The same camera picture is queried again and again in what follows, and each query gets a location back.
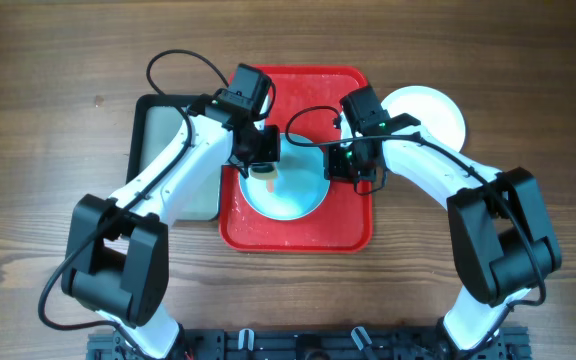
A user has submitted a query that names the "green yellow sponge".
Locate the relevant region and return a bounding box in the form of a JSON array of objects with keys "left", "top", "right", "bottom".
[{"left": 249, "top": 163, "right": 278, "bottom": 181}]

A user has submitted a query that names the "light blue plate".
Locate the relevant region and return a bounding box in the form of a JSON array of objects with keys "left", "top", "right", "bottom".
[{"left": 239, "top": 134, "right": 330, "bottom": 221}]

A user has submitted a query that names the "white plate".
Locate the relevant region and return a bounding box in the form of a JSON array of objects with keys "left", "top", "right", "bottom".
[{"left": 381, "top": 85, "right": 466, "bottom": 152}]

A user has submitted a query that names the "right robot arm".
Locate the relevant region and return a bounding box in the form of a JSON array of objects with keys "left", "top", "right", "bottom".
[{"left": 325, "top": 111, "right": 562, "bottom": 359}]

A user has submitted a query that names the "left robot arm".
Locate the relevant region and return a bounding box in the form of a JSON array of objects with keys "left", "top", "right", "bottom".
[{"left": 54, "top": 95, "right": 279, "bottom": 359}]

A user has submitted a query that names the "red plastic tray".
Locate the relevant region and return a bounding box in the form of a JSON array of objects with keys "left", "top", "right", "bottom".
[{"left": 219, "top": 65, "right": 373, "bottom": 253}]

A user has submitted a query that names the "black water tray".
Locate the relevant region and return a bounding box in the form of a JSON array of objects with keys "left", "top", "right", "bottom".
[{"left": 126, "top": 94, "right": 221, "bottom": 221}]

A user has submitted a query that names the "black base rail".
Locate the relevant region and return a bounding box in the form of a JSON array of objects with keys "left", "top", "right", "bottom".
[{"left": 86, "top": 327, "right": 533, "bottom": 360}]

